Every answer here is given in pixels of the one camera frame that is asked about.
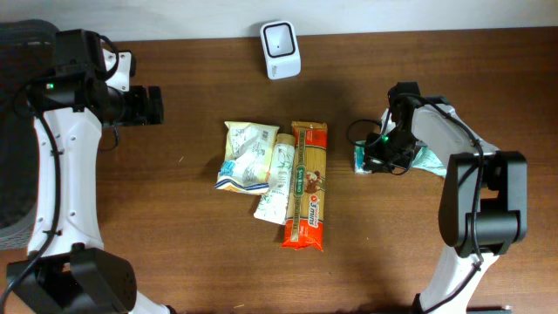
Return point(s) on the white tube with bamboo print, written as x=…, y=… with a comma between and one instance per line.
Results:
x=273, y=205

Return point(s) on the grey plastic mesh basket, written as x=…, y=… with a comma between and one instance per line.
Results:
x=26, y=50

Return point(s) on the Kleenex tissue pack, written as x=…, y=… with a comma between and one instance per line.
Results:
x=359, y=158

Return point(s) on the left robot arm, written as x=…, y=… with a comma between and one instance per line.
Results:
x=67, y=269

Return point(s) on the cream snack bag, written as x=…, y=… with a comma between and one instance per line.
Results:
x=248, y=153

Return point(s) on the orange spaghetti packet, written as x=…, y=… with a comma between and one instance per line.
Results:
x=304, y=224

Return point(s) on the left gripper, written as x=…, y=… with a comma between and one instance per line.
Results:
x=144, y=113

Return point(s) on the green wet wipes pack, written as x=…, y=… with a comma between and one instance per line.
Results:
x=425, y=159

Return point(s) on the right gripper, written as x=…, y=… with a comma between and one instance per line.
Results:
x=377, y=165

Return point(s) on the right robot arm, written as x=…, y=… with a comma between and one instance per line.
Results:
x=483, y=206

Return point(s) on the white barcode scanner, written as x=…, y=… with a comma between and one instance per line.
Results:
x=280, y=50

